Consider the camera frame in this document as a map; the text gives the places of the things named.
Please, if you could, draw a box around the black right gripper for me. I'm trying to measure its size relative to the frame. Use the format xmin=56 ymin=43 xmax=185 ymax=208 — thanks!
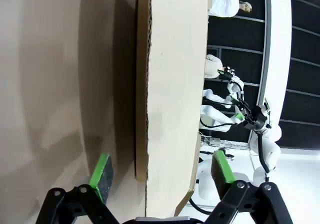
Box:
xmin=230 ymin=97 xmax=273 ymax=135

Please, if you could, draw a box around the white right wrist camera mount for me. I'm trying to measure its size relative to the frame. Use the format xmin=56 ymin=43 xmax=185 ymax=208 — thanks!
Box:
xmin=262 ymin=97 xmax=273 ymax=113

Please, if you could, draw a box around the large open cardboard box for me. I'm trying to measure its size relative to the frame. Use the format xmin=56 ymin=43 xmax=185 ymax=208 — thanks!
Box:
xmin=134 ymin=0 xmax=210 ymax=217

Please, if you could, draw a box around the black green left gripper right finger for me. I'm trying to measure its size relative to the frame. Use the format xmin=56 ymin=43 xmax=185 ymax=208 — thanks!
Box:
xmin=201 ymin=148 xmax=294 ymax=224

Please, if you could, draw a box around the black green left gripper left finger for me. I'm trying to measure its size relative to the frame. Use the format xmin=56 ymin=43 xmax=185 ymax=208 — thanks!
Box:
xmin=36 ymin=153 xmax=121 ymax=224

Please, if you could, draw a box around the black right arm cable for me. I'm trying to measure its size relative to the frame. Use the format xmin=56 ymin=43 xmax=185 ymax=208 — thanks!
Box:
xmin=258 ymin=132 xmax=274 ymax=182

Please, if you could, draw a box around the person in white clothes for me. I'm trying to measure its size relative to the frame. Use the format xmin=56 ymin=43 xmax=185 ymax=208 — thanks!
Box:
xmin=208 ymin=0 xmax=254 ymax=19

